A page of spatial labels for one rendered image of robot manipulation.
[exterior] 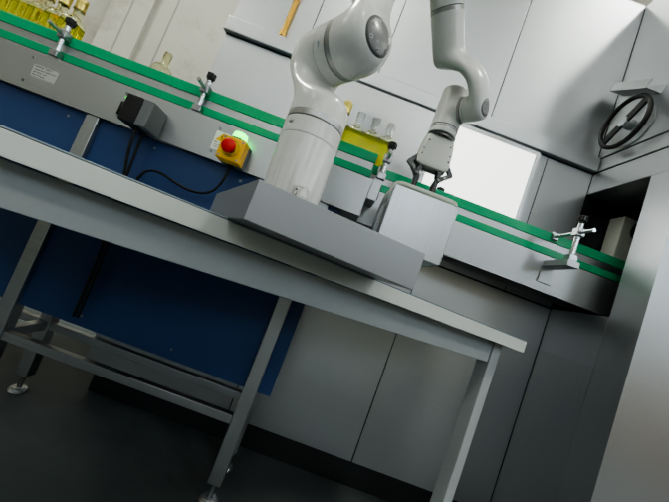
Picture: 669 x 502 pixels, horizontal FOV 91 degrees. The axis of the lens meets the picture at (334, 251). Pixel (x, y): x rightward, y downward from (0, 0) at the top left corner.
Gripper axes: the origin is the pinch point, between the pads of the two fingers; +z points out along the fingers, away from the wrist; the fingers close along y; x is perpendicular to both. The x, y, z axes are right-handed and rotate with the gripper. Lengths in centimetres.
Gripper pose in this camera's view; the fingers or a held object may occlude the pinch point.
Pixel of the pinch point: (423, 185)
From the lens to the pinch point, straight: 104.2
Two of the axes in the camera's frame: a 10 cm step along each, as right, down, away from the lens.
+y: -9.3, -3.5, -0.2
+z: -3.5, 9.3, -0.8
